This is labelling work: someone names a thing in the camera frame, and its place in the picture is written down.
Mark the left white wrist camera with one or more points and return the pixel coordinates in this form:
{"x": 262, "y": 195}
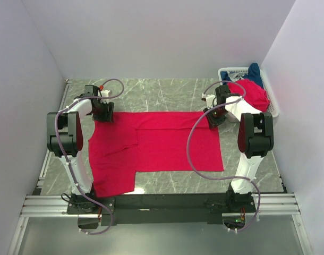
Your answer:
{"x": 105, "y": 94}

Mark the red t shirt in basket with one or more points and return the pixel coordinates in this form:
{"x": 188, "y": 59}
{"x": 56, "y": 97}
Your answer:
{"x": 255, "y": 95}

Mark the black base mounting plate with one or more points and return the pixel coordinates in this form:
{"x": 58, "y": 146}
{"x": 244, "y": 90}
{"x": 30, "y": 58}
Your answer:
{"x": 163, "y": 208}

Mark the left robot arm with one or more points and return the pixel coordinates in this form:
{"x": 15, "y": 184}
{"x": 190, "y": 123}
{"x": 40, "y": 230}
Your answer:
{"x": 65, "y": 140}

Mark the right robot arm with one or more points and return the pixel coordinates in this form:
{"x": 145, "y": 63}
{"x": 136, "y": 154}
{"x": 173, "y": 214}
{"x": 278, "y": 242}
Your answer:
{"x": 255, "y": 137}

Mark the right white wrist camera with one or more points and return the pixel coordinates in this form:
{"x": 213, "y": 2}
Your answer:
{"x": 209, "y": 99}

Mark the red t shirt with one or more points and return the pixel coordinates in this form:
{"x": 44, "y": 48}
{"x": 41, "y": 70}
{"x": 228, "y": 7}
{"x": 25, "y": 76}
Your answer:
{"x": 149, "y": 142}
{"x": 255, "y": 95}

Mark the blue t shirt in basket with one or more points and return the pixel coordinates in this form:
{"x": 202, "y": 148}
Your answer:
{"x": 235, "y": 74}

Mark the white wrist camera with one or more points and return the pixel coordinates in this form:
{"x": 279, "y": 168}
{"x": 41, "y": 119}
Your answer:
{"x": 209, "y": 99}
{"x": 105, "y": 94}

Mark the white plastic laundry basket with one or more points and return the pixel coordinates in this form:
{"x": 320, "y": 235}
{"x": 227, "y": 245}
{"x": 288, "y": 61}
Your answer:
{"x": 273, "y": 106}

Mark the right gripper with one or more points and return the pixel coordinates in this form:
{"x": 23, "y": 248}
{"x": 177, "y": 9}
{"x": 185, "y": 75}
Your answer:
{"x": 212, "y": 122}

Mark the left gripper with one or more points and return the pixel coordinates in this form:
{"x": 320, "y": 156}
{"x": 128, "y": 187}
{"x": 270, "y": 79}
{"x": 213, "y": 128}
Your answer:
{"x": 108, "y": 115}

